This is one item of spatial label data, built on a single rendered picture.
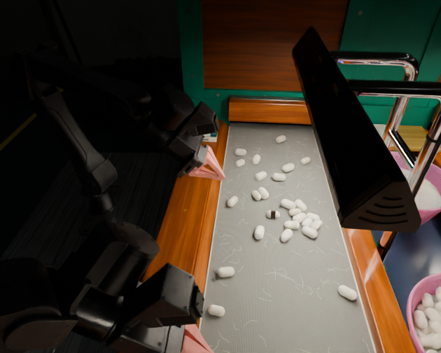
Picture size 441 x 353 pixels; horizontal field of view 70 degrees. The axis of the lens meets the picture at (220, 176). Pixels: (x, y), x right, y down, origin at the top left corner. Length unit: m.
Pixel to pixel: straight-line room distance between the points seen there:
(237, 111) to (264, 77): 0.14
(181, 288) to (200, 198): 0.48
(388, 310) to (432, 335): 0.08
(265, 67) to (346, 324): 0.78
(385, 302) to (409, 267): 0.22
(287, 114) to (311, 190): 0.30
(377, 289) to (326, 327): 0.12
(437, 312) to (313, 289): 0.22
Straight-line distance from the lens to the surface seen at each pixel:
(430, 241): 0.98
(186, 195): 0.82
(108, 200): 0.92
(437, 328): 0.73
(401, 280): 0.85
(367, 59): 0.68
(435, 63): 1.21
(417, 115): 1.27
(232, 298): 0.65
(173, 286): 0.34
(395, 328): 0.66
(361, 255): 0.74
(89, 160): 0.84
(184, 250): 0.69
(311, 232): 0.76
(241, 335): 0.62
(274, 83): 1.12
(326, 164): 0.43
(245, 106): 1.07
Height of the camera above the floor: 1.29
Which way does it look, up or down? 37 degrees down
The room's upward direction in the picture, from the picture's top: straight up
